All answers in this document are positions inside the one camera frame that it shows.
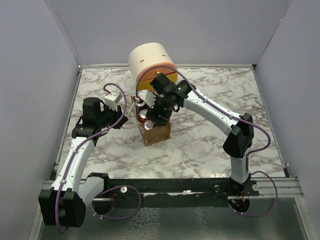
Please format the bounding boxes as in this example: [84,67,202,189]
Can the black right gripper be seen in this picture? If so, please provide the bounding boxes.
[146,94,173,126]

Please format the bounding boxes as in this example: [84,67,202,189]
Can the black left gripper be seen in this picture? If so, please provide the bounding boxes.
[97,103,129,129]

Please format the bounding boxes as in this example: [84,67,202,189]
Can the red cola can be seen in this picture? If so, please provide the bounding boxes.
[142,119,155,131]
[137,109,148,124]

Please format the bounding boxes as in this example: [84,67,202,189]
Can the brown canvas bag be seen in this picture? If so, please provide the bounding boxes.
[123,96,171,146]

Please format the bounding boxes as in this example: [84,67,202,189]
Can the silver blue energy drink can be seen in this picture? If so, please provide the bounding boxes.
[135,100,146,108]

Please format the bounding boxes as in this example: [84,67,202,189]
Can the red cola can front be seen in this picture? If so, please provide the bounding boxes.
[137,109,148,124]

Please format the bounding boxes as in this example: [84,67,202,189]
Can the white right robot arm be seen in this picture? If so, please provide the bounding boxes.
[146,73,254,196]

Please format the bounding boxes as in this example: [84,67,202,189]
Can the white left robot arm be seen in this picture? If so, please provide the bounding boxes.
[38,96,128,231]

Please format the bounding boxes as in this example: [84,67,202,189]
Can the cream round drawer cabinet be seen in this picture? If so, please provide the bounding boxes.
[128,42,178,92]

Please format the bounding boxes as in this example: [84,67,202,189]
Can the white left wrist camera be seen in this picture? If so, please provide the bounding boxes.
[103,91,123,112]

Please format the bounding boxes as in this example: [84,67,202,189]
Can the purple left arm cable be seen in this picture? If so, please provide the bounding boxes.
[54,83,126,234]

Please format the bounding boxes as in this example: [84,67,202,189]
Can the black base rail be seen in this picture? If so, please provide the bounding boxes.
[89,172,259,211]

